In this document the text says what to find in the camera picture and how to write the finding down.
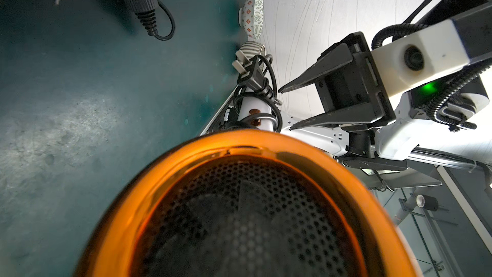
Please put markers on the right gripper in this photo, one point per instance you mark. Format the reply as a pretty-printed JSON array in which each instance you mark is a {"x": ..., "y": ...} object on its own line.
[{"x": 349, "y": 87}]

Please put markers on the white hair dryer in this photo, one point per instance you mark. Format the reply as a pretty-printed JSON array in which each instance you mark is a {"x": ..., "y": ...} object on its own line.
[{"x": 246, "y": 202}]

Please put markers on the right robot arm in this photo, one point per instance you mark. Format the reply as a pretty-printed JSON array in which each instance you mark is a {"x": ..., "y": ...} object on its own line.
[{"x": 449, "y": 102}]

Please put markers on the green table mat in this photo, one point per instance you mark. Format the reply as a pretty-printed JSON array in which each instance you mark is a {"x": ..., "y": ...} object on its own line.
[{"x": 88, "y": 99}]

